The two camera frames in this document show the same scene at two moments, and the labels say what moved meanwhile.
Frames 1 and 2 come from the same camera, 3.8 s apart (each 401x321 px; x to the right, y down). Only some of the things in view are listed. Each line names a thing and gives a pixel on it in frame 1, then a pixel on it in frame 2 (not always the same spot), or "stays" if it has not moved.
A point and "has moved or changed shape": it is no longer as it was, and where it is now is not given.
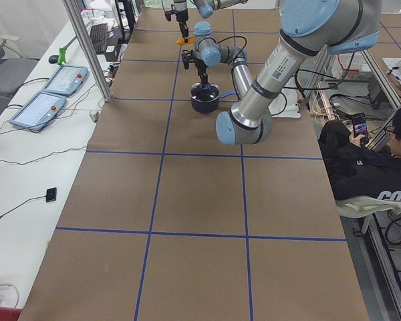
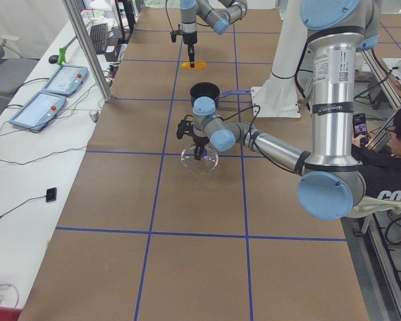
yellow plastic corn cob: (191, 40) has moved or changed shape
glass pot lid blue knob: (204, 94) -> (208, 159)
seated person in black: (355, 171) stays
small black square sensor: (51, 194) stays
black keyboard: (99, 37) stays
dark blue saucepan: (206, 99) stays
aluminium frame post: (90, 55) stays
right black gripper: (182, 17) -> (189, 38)
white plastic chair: (363, 206) stays
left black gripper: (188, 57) -> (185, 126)
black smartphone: (359, 128) stays
